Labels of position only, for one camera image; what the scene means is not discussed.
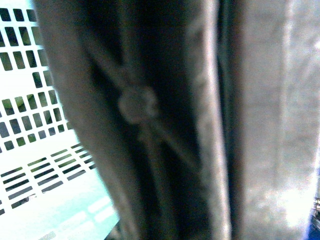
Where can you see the light blue plastic basket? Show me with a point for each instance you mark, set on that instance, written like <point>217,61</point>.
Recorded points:
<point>49,186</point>

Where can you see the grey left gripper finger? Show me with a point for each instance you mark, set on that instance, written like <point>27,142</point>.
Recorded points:
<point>270,57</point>

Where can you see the brown basket handle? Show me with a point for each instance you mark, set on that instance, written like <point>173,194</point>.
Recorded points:
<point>138,82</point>

